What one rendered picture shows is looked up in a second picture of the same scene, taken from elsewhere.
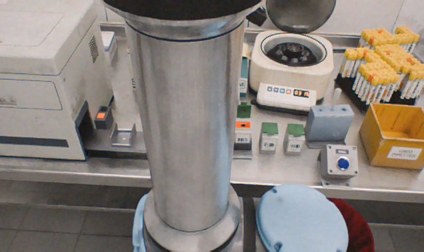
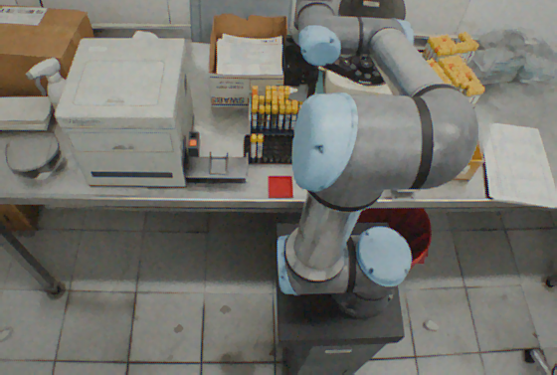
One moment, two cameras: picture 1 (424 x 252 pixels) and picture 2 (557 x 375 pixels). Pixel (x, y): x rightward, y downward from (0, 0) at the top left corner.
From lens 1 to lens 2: 0.47 m
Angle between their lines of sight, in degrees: 14
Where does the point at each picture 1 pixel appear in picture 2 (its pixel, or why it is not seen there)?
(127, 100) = (207, 118)
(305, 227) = (386, 257)
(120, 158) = (215, 182)
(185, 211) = (321, 260)
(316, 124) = not seen: hidden behind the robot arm
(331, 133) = not seen: hidden behind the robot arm
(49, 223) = (110, 221)
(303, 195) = (385, 236)
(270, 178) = not seen: hidden behind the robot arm
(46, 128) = (155, 165)
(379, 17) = (445, 21)
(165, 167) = (317, 244)
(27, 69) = (149, 124)
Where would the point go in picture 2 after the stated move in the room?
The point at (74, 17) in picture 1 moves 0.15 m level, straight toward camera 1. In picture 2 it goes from (174, 65) to (195, 106)
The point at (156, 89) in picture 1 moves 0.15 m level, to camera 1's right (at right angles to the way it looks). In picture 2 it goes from (325, 220) to (425, 216)
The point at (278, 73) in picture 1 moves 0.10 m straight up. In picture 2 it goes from (353, 91) to (359, 67)
